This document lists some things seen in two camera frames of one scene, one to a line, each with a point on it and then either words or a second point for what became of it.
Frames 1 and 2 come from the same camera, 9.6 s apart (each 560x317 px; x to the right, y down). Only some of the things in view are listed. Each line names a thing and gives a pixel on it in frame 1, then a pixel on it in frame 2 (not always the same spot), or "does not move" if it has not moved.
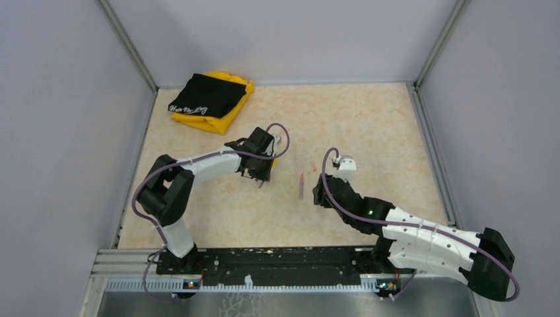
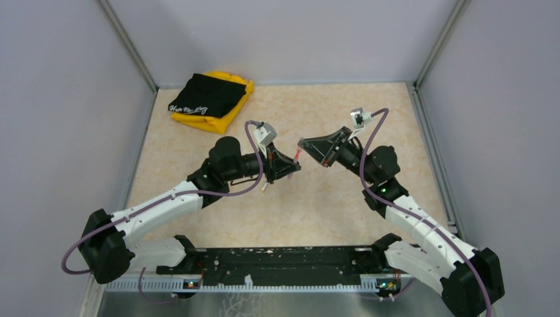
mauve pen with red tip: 301,187 → 296,156
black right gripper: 319,198 → 323,147
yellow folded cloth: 217,125 does not move
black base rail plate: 280,265 does not move
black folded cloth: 208,96 does not move
